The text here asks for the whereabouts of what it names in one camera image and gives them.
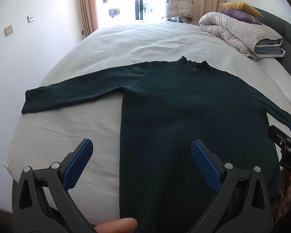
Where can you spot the yellow pillow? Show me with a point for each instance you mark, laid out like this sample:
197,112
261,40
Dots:
240,6

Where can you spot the small hanging dark garment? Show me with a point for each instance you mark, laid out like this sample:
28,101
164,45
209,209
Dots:
114,12

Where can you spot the black door frame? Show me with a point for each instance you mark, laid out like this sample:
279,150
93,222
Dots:
138,0

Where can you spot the beige puffer vest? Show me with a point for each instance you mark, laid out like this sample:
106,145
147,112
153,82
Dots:
179,4

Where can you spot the dark green knit sweater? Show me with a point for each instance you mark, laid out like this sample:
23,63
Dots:
172,114

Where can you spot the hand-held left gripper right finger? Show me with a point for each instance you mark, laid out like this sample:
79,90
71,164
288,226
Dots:
206,162

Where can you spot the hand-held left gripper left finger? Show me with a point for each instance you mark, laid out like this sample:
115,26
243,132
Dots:
80,160

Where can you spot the folded beige duvet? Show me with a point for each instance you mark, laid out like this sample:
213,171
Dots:
232,29

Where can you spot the purple pillow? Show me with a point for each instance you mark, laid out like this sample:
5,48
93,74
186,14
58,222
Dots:
240,15

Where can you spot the person's left hand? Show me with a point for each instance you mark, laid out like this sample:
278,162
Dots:
116,225

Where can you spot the white pillow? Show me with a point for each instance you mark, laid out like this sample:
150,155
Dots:
278,77

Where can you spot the beige wall socket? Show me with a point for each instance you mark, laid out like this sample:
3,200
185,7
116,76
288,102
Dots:
9,30

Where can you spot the bed with white sheet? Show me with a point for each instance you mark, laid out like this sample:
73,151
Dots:
148,43

